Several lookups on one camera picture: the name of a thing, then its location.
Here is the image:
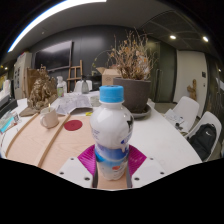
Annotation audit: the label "grey glass bottle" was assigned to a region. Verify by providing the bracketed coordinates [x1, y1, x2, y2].
[81, 78, 90, 94]

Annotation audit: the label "flat round red coaster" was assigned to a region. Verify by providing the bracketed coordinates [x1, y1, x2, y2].
[63, 119, 84, 132]

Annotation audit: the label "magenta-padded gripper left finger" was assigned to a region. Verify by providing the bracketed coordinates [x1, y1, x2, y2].
[56, 144, 100, 189]

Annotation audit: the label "white chair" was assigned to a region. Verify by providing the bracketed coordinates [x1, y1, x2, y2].
[73, 79, 93, 94]
[164, 95, 200, 134]
[186, 110, 223, 163]

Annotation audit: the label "white bottle with blue cap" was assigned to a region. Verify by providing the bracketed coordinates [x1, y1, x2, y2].
[89, 85, 135, 182]

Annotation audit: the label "wooden easel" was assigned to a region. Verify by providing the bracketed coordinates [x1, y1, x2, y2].
[67, 59, 84, 93]

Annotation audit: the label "printed newspaper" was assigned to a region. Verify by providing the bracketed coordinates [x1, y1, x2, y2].
[54, 93, 101, 116]

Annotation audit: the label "grey plant saucer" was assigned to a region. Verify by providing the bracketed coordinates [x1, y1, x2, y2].
[130, 103, 153, 120]

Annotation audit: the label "wooden figure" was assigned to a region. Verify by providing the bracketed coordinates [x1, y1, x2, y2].
[186, 78, 198, 102]

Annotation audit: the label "beige canvas mat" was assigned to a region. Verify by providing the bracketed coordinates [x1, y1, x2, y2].
[4, 112, 129, 190]

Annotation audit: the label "dried plant in grey pot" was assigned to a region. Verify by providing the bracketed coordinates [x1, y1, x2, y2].
[107, 29, 158, 114]

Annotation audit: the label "black backpack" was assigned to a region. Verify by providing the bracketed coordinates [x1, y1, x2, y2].
[188, 123, 218, 163]

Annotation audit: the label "black wall screen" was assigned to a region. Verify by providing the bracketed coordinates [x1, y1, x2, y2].
[34, 40, 74, 72]

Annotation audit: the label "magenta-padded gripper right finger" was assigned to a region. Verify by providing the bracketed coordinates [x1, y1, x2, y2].
[125, 144, 167, 189]

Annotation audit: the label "bronze sculpture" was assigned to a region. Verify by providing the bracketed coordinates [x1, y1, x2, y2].
[19, 66, 58, 118]

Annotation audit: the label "white cabinet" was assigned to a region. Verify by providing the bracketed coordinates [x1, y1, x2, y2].
[13, 51, 33, 100]

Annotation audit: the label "papers on chair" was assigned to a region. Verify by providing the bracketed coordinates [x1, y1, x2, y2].
[164, 108, 186, 131]

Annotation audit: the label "white mug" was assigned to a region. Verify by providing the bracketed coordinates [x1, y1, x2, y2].
[39, 106, 60, 130]

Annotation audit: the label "white spray bottle green label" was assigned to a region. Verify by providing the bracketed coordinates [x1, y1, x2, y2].
[56, 75, 65, 98]

